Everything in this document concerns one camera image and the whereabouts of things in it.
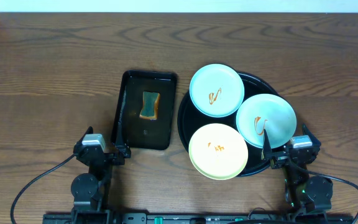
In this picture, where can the yellow plate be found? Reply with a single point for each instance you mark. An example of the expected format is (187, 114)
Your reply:
(218, 151)

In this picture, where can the light blue plate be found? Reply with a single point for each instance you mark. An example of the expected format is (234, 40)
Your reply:
(266, 113)
(216, 90)

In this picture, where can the light blue plate top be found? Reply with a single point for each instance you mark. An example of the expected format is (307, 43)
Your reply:
(216, 90)

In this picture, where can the orange green sponge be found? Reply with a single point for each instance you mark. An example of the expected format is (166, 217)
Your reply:
(150, 105)

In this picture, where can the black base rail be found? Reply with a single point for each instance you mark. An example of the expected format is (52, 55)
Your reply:
(142, 218)

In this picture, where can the black rectangular water tray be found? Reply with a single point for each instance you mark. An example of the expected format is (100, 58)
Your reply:
(143, 133)

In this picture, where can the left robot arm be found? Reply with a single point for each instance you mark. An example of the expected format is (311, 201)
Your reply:
(90, 190)

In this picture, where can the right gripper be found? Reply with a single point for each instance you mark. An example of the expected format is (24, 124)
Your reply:
(279, 158)

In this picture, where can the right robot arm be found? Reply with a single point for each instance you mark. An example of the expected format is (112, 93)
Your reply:
(309, 196)

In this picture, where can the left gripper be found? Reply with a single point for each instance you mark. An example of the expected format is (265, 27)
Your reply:
(105, 157)

